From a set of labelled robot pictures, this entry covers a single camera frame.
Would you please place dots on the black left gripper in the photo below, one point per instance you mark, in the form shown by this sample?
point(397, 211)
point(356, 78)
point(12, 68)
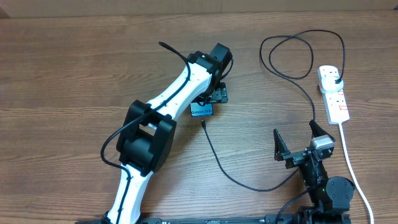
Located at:
point(220, 94)

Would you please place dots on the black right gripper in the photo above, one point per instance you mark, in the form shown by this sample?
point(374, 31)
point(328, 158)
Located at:
point(281, 152)

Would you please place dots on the blue Galaxy smartphone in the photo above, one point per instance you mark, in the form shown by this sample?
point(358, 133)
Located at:
point(197, 110)

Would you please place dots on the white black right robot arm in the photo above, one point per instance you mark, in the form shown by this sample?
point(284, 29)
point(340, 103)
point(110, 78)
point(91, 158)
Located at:
point(330, 196)

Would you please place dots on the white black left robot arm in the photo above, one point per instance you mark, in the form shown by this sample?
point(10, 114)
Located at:
point(140, 147)

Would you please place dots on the white charger plug adapter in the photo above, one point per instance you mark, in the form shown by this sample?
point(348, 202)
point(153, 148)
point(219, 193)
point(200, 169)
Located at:
point(330, 84)

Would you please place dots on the white power strip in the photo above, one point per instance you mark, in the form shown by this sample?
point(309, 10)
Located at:
point(334, 102)

